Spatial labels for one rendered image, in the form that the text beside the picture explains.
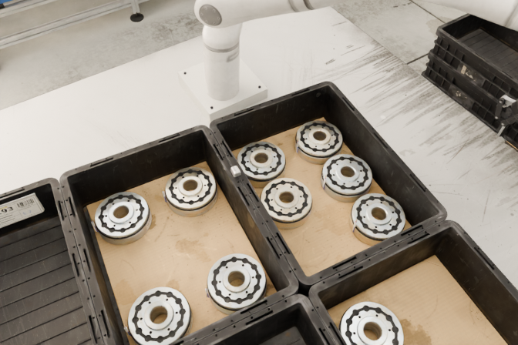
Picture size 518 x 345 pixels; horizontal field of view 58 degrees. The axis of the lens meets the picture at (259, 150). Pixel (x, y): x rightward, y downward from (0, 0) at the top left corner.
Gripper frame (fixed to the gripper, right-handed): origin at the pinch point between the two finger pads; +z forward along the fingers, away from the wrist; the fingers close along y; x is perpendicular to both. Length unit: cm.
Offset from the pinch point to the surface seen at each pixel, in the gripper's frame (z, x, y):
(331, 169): -4.7, -37.1, -19.6
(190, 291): -7, -74, -18
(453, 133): 17.3, 4.4, -14.0
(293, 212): -7, -50, -17
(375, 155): -6.6, -29.1, -15.4
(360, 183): -4.3, -35.0, -13.6
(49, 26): 76, -48, -213
